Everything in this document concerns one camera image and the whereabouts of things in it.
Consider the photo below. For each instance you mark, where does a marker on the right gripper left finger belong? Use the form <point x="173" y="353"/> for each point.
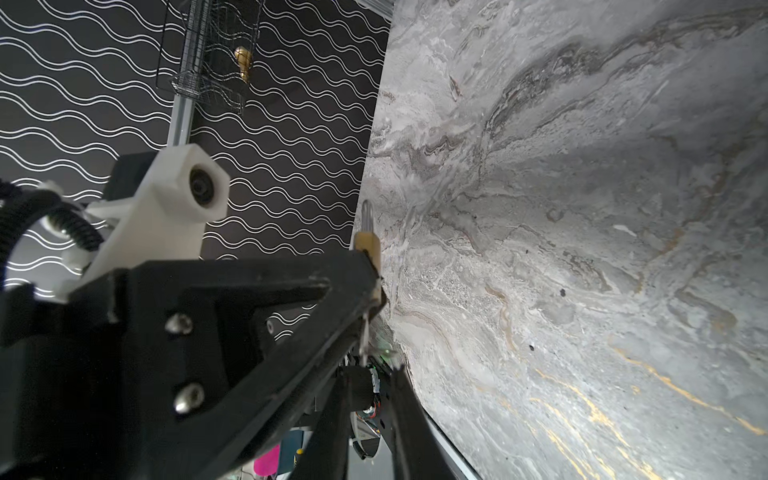
<point x="326" y="455"/>

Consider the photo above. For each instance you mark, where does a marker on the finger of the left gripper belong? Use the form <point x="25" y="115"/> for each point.
<point x="261" y="303"/>
<point x="288" y="412"/>

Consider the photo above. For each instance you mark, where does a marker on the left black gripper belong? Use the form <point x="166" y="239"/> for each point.
<point x="127" y="378"/>

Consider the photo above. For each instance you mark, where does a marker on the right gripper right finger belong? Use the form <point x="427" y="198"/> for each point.
<point x="416" y="454"/>

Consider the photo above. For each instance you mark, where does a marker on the brass padlock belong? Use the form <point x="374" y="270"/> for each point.
<point x="365" y="239"/>

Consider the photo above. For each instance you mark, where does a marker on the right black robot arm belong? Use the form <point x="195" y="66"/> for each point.
<point x="385" y="401"/>

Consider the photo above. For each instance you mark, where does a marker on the brass object in black basket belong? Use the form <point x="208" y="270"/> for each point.
<point x="243" y="58"/>

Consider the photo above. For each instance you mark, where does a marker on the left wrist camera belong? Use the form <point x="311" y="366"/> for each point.
<point x="165" y="218"/>

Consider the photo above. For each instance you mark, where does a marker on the black wire wall basket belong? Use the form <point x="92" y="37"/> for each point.
<point x="197" y="42"/>

